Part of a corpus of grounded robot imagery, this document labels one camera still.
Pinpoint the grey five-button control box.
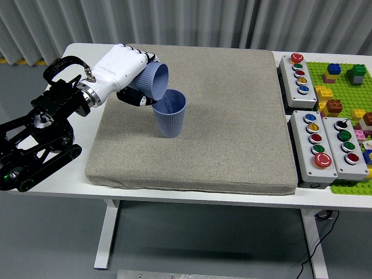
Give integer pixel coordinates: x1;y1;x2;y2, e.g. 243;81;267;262
278;52;318;110

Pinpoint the green toy brick baseplate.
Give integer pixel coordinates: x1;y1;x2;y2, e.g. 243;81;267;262
306;61;372;196

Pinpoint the grey-brown fabric mat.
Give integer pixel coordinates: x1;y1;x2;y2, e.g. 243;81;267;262
84;43;299;196

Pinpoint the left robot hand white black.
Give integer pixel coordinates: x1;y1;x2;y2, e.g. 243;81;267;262
86;43;161;107

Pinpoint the grey box black knob switch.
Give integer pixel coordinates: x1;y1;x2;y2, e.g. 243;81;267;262
321;116;370;181

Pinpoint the grey box large red button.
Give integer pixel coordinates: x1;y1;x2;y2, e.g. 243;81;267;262
289;110;339;184

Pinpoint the black floor cable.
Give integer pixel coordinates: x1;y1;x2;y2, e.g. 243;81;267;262
296;209;340;279

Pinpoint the green toy brick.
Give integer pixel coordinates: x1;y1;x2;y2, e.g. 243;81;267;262
345;64;367;78

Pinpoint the white table leg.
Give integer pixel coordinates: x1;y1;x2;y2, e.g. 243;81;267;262
93;199;120;270
301;208;329;279

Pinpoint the blue ribbed plastic cup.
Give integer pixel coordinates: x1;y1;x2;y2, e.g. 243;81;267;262
127;62;170;102
152;89;187;139

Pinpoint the grey toy brick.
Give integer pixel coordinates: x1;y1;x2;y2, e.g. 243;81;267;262
350;74;366;87

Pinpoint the grey pleated curtain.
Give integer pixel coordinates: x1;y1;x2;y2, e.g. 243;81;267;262
0;0;372;65

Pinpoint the yellow black floor tape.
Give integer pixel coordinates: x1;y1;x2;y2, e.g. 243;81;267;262
0;56;56;67

